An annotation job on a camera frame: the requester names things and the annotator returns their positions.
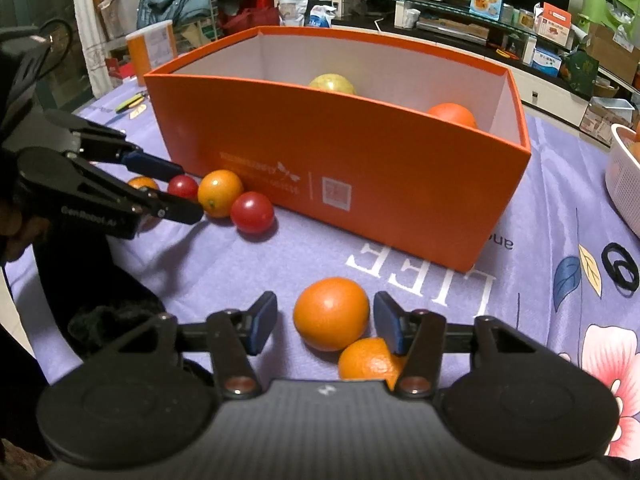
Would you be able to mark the orange and white carton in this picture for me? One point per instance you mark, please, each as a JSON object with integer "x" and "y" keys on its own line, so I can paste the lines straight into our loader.
{"x": 552, "y": 22}

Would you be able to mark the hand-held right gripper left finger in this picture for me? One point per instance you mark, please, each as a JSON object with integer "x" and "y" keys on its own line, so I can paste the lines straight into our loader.
{"x": 260, "y": 322}

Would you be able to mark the orange and white canister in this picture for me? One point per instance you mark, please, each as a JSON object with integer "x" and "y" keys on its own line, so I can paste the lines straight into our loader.
{"x": 150, "y": 55}

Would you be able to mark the blue and white box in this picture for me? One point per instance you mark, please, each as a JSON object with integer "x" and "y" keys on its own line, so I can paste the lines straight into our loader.
{"x": 546, "y": 62}

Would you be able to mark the white lace curtain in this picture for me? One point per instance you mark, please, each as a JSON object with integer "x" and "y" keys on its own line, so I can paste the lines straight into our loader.
{"x": 87, "y": 25}

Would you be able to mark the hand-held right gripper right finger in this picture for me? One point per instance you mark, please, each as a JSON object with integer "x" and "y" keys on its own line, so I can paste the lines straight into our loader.
{"x": 390, "y": 322}

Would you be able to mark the dark green gift bag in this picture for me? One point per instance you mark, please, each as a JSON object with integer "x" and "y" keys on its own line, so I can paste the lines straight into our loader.
{"x": 579, "y": 72}

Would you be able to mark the red cherry tomato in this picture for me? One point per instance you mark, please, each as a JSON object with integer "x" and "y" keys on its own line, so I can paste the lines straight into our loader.
{"x": 252, "y": 212}
{"x": 182, "y": 186}

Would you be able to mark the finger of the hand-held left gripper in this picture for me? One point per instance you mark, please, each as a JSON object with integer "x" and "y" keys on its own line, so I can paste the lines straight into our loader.
{"x": 175, "y": 210}
{"x": 150, "y": 165}

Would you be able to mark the orange cardboard box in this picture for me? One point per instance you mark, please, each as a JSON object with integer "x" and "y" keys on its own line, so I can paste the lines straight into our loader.
{"x": 375, "y": 170}

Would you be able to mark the white and blue bag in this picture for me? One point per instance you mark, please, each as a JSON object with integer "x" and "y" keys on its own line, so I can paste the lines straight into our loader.
{"x": 319, "y": 16}

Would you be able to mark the white television stand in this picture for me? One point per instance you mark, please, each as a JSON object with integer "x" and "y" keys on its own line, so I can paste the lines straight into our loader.
{"x": 550, "y": 95}

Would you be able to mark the yellow black pen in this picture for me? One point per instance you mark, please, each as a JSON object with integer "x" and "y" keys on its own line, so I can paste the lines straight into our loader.
{"x": 130, "y": 102}

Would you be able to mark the white plastic bag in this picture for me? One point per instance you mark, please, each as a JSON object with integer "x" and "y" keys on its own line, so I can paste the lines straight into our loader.
{"x": 291, "y": 11}

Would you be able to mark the large orange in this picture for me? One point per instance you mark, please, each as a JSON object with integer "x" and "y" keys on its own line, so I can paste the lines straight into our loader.
{"x": 452, "y": 116}
{"x": 330, "y": 312}

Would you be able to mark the small orange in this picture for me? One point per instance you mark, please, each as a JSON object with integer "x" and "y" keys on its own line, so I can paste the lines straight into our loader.
{"x": 142, "y": 183}
{"x": 367, "y": 360}
{"x": 220, "y": 192}

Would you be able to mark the brown cardboard box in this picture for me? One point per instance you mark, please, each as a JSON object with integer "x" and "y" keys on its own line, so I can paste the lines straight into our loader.
{"x": 610, "y": 52}

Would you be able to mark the white plastic colander bowl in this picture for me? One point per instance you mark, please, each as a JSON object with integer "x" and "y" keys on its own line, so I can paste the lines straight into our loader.
{"x": 622, "y": 180}

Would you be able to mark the purple floral tablecloth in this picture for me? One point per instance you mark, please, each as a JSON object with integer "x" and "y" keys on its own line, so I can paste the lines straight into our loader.
{"x": 300, "y": 255}

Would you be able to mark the red shopping bag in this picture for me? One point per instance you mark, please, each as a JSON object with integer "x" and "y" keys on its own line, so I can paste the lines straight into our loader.
{"x": 250, "y": 15}

